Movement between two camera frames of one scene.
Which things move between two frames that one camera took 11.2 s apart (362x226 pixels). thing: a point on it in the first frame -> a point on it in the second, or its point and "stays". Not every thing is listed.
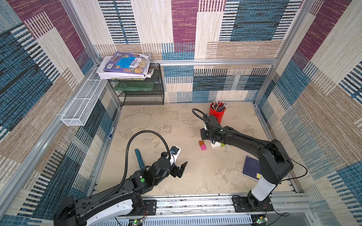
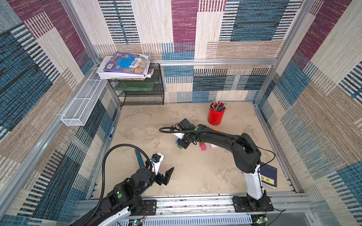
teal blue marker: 139,158 stays
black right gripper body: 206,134 -> 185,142
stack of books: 130,66 stays
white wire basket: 79,109 stays
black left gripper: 176,170 -> 167,176
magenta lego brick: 203,147 stays
